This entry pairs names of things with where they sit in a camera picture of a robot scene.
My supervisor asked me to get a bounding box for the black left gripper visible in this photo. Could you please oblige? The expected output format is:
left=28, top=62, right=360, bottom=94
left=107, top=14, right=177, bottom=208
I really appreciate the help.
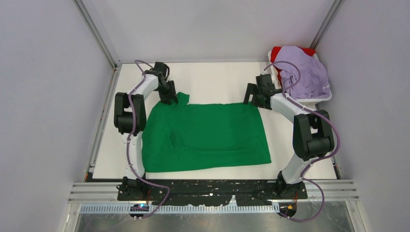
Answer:
left=156, top=80, right=177, bottom=105

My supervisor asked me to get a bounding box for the aluminium frame rail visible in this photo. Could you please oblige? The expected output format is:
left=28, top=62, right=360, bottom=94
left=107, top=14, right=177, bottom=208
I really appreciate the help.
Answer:
left=73, top=0, right=122, bottom=154

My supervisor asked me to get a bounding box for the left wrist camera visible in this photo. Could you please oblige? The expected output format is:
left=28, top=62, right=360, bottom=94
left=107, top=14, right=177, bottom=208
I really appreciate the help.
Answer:
left=153, top=61, right=170, bottom=79

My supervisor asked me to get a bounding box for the lavender t-shirt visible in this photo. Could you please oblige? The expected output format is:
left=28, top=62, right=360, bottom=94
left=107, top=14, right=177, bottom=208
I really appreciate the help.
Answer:
left=274, top=45, right=331, bottom=100

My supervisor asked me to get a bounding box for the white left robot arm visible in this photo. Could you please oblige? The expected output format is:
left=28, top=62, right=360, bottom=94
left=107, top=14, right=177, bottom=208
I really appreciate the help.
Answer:
left=114, top=61, right=178, bottom=200

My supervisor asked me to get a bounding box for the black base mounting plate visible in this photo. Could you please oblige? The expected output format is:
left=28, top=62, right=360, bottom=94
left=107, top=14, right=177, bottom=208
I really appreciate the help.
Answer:
left=117, top=177, right=308, bottom=206

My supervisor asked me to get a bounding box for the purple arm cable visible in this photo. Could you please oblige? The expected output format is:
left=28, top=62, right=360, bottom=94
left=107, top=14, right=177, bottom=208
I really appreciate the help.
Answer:
left=263, top=60, right=341, bottom=223
left=125, top=59, right=171, bottom=219

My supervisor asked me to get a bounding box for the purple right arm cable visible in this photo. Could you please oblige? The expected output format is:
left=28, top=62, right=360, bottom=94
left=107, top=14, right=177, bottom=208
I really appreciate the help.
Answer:
left=263, top=60, right=341, bottom=223

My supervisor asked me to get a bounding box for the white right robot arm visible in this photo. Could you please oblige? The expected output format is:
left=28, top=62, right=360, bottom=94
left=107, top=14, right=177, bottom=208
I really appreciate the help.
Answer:
left=243, top=74, right=335, bottom=199

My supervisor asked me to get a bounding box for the green t-shirt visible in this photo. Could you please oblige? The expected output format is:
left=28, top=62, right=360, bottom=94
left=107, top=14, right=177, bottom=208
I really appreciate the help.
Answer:
left=142, top=92, right=271, bottom=173

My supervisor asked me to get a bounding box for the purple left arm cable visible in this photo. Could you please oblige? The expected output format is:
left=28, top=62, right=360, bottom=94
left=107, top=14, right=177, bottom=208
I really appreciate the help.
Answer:
left=125, top=59, right=171, bottom=219

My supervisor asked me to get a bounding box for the white plastic laundry basket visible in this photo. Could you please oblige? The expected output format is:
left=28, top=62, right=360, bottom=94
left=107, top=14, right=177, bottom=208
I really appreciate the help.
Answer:
left=267, top=50, right=333, bottom=104

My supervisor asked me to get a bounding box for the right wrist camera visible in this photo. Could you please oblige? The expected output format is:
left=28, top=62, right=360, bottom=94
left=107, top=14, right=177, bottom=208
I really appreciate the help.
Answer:
left=255, top=74, right=276, bottom=91

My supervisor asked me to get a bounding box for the red t-shirt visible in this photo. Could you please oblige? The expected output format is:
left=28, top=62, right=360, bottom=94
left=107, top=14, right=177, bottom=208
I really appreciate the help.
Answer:
left=269, top=46, right=316, bottom=82

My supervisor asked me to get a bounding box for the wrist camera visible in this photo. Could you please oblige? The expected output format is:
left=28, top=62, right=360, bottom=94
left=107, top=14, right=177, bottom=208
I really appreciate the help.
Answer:
left=255, top=74, right=276, bottom=91
left=153, top=61, right=170, bottom=79

